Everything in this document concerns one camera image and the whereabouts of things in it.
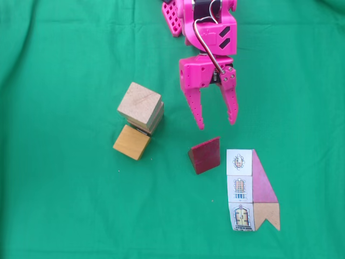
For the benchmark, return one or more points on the red triangular wooden block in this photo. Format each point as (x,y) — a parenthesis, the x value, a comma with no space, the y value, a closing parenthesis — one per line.
(206,156)

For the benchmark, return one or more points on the wooden block with balcony window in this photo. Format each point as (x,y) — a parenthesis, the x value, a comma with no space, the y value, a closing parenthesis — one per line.
(159,118)

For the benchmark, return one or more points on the wooden block with door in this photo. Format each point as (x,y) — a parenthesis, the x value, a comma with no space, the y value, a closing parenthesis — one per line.
(148,132)

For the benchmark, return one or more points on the wooden block with oval window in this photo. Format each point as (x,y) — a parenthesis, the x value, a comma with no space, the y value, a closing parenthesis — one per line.
(137,102)

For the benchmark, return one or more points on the yellow notched wooden block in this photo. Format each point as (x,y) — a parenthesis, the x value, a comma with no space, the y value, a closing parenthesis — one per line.
(132,144)

